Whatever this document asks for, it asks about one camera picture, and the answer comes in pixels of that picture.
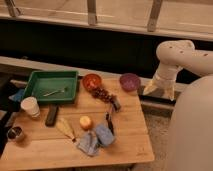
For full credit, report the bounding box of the white paper cup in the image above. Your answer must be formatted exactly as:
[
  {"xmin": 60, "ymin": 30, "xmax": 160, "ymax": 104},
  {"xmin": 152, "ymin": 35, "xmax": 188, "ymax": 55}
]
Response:
[{"xmin": 21, "ymin": 97, "xmax": 40, "ymax": 118}]

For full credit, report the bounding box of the grey blue cloth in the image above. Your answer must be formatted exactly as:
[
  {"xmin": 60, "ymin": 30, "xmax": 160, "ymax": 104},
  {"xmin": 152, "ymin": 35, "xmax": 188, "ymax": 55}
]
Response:
[{"xmin": 77, "ymin": 132, "xmax": 99, "ymax": 157}]

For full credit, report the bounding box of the orange round fruit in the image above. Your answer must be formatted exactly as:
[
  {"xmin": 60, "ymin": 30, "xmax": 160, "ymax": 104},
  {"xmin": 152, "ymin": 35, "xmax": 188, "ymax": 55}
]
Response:
[{"xmin": 79, "ymin": 116, "xmax": 93, "ymax": 130}]

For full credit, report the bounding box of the small metal cup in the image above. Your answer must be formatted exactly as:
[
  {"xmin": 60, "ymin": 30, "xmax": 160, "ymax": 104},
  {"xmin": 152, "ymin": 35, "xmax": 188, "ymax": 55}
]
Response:
[{"xmin": 7, "ymin": 126, "xmax": 25, "ymax": 142}]

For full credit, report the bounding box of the green plastic tray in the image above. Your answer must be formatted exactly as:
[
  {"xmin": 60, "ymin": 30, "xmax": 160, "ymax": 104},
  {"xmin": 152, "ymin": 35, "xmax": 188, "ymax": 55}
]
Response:
[{"xmin": 23, "ymin": 70, "xmax": 78, "ymax": 104}]

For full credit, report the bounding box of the red bowl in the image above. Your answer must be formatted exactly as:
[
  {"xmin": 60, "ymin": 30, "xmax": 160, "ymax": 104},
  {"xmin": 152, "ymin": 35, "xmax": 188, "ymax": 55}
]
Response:
[{"xmin": 82, "ymin": 73, "xmax": 102, "ymax": 91}]

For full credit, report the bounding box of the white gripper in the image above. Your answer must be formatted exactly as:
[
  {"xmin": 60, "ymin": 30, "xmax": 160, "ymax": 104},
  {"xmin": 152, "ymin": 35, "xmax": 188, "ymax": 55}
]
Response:
[{"xmin": 143, "ymin": 65, "xmax": 179, "ymax": 101}]

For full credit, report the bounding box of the blue sponge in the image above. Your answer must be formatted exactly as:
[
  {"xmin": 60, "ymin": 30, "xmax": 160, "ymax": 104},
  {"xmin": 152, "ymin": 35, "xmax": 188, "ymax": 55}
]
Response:
[{"xmin": 94, "ymin": 124, "xmax": 115, "ymax": 146}]

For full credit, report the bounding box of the small dark block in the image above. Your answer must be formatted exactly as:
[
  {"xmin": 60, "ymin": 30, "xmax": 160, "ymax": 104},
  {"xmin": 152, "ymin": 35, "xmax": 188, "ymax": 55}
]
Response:
[{"xmin": 112, "ymin": 99, "xmax": 121, "ymax": 111}]

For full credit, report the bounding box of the black eraser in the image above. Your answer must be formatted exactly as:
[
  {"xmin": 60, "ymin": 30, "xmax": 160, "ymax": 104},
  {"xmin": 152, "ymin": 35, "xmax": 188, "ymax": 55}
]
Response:
[{"xmin": 45, "ymin": 105, "xmax": 58, "ymax": 127}]

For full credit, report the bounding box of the metal fork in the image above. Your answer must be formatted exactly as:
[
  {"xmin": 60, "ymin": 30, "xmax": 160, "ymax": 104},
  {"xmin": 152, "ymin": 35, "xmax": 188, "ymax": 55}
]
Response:
[{"xmin": 43, "ymin": 87, "xmax": 67, "ymax": 97}]

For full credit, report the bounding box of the bunch of dark grapes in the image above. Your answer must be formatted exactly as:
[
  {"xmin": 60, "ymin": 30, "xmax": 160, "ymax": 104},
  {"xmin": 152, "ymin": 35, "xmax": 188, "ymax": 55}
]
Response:
[{"xmin": 91, "ymin": 87, "xmax": 115, "ymax": 103}]

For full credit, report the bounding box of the purple bowl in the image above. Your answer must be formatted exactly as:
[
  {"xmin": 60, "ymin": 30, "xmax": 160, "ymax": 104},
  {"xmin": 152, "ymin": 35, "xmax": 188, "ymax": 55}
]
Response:
[{"xmin": 119, "ymin": 73, "xmax": 141, "ymax": 92}]

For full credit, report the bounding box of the blue object at table edge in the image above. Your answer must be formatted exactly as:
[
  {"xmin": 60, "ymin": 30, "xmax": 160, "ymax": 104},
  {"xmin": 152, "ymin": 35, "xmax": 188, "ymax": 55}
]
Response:
[{"xmin": 9, "ymin": 89, "xmax": 24, "ymax": 102}]

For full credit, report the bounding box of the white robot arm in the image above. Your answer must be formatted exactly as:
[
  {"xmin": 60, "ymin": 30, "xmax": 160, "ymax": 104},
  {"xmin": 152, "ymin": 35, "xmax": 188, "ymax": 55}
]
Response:
[{"xmin": 143, "ymin": 40, "xmax": 213, "ymax": 171}]

